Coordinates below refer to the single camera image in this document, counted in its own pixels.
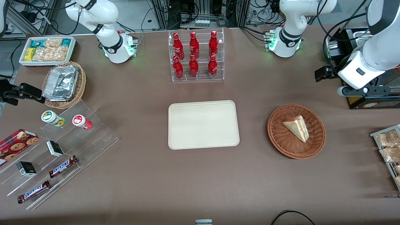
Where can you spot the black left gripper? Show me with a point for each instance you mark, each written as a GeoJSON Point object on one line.
{"type": "Point", "coordinates": [332, 72]}

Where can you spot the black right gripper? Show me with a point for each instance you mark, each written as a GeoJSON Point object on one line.
{"type": "Point", "coordinates": [7, 92]}

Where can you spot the triangular sandwich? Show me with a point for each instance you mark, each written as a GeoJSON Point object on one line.
{"type": "Point", "coordinates": [298, 128]}

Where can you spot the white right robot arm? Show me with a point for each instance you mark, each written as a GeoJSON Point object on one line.
{"type": "Point", "coordinates": [106, 15]}

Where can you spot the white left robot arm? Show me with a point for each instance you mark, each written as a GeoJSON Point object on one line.
{"type": "Point", "coordinates": [290, 18]}

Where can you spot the aluminium foil tray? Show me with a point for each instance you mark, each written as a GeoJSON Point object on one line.
{"type": "Point", "coordinates": [57, 99]}
{"type": "Point", "coordinates": [62, 81]}

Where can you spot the light tan wicker basket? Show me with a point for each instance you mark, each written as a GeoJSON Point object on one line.
{"type": "Point", "coordinates": [82, 81]}

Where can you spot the brown round wicker basket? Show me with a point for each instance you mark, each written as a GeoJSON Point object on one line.
{"type": "Point", "coordinates": [281, 140]}

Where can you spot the beige rectangular tray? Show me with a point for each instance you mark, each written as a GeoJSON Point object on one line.
{"type": "Point", "coordinates": [193, 125]}

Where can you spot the green lidded white cup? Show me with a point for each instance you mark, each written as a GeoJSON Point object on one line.
{"type": "Point", "coordinates": [48, 116]}

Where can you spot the white rectangular bin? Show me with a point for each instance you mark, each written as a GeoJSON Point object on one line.
{"type": "Point", "coordinates": [22, 61]}

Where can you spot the yellow snack pack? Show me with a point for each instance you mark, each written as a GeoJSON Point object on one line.
{"type": "Point", "coordinates": [29, 54]}

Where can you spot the clear bag of crackers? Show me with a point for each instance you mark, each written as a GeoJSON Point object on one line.
{"type": "Point", "coordinates": [53, 42]}
{"type": "Point", "coordinates": [42, 54]}
{"type": "Point", "coordinates": [60, 53]}

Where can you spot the black food warmer machine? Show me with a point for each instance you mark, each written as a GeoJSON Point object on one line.
{"type": "Point", "coordinates": [356, 103]}

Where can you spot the teal snack pack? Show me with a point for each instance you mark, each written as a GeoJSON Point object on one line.
{"type": "Point", "coordinates": [66, 42]}
{"type": "Point", "coordinates": [37, 42]}

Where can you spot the steel warmer pan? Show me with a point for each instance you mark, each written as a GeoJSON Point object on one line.
{"type": "Point", "coordinates": [359, 35]}

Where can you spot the red tartan cookie box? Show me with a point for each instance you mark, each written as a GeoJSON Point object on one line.
{"type": "Point", "coordinates": [15, 143]}

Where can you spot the red lidded white cup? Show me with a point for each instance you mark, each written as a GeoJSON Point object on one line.
{"type": "Point", "coordinates": [78, 120]}

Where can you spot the small black box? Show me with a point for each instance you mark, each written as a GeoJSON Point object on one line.
{"type": "Point", "coordinates": [54, 148]}
{"type": "Point", "coordinates": [26, 168]}

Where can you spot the black power adapter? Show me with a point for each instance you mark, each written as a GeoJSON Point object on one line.
{"type": "Point", "coordinates": [28, 16]}

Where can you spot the Snickers chocolate bar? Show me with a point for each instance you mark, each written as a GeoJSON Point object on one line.
{"type": "Point", "coordinates": [33, 191]}
{"type": "Point", "coordinates": [62, 166]}

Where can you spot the clear acrylic step display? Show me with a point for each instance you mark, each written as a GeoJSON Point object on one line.
{"type": "Point", "coordinates": [100, 137]}

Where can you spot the clear bag of nuts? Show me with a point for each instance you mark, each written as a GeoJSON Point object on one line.
{"type": "Point", "coordinates": [397, 168]}
{"type": "Point", "coordinates": [398, 181]}
{"type": "Point", "coordinates": [387, 139]}
{"type": "Point", "coordinates": [390, 154]}

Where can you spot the red cola bottle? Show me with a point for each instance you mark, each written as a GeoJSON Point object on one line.
{"type": "Point", "coordinates": [177, 47]}
{"type": "Point", "coordinates": [213, 43]}
{"type": "Point", "coordinates": [178, 68]}
{"type": "Point", "coordinates": [212, 66]}
{"type": "Point", "coordinates": [193, 67]}
{"type": "Point", "coordinates": [194, 45]}

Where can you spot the clear acrylic bottle rack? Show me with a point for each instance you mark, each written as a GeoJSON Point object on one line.
{"type": "Point", "coordinates": [202, 64]}

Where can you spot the white power strip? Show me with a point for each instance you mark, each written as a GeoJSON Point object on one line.
{"type": "Point", "coordinates": [202, 22]}

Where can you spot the small grey device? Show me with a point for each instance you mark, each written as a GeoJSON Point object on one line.
{"type": "Point", "coordinates": [203, 222]}

